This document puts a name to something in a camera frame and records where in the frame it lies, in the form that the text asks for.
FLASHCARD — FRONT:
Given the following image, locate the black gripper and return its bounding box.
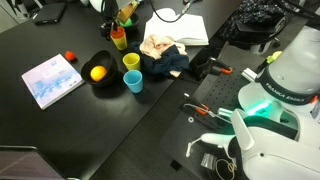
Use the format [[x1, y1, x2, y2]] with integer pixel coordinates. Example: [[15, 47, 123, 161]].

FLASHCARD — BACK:
[[99, 10, 118, 41]]

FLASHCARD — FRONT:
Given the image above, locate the orange plastic cup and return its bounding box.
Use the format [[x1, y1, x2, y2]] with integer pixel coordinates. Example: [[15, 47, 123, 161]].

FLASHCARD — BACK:
[[111, 26, 125, 39]]

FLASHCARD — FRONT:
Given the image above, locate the black bowl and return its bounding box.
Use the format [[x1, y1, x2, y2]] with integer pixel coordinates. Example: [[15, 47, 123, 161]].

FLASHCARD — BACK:
[[81, 50, 118, 87], [119, 14, 139, 31]]

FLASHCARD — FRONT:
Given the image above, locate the yellow plastic cup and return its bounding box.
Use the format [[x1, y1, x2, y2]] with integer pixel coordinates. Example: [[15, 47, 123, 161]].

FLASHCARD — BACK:
[[122, 53, 141, 70]]

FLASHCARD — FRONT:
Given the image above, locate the blue plastic cup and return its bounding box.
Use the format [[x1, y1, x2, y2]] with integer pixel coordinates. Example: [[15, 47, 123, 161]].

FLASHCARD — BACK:
[[123, 70, 143, 93]]

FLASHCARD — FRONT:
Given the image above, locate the white franka robot arm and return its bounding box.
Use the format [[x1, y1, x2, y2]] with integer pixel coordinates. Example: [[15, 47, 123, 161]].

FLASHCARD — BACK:
[[198, 26, 320, 180]]

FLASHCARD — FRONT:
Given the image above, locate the yellow-green bottom cup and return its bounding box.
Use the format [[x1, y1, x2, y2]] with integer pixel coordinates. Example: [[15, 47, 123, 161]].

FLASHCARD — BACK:
[[112, 34, 127, 51]]

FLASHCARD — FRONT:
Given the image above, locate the beige crumpled cloth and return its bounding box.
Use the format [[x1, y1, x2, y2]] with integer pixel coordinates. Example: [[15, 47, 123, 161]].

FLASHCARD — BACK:
[[139, 34, 188, 77]]

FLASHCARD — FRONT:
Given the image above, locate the small red ball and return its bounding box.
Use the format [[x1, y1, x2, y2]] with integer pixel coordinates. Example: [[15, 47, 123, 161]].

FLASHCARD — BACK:
[[65, 51, 75, 61]]

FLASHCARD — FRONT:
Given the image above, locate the orange ball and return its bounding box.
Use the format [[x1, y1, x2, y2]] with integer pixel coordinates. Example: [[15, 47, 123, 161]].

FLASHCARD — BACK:
[[90, 66, 107, 82]]

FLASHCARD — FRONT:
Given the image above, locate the dark blue crumpled cloth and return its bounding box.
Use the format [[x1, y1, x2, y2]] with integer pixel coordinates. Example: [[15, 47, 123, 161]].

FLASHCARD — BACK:
[[130, 42, 189, 76]]

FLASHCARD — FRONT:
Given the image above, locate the open white book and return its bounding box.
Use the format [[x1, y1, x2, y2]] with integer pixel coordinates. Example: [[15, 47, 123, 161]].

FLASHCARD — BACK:
[[144, 8, 209, 46]]

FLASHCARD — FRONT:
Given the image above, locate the blue white booklet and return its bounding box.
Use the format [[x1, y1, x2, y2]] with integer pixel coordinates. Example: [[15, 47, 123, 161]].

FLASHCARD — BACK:
[[21, 54, 84, 110]]

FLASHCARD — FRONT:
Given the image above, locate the black orange clamp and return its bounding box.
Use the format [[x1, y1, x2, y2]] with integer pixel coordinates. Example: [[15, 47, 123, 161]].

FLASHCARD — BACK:
[[183, 93, 209, 115], [200, 57, 233, 75]]

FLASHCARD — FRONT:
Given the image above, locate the black perforated mounting board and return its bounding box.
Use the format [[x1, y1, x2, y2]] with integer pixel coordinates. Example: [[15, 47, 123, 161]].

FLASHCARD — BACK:
[[193, 68, 257, 134]]

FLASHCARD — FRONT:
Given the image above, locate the black office chair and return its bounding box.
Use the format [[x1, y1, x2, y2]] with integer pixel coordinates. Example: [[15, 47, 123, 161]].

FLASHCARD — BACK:
[[217, 0, 295, 55]]

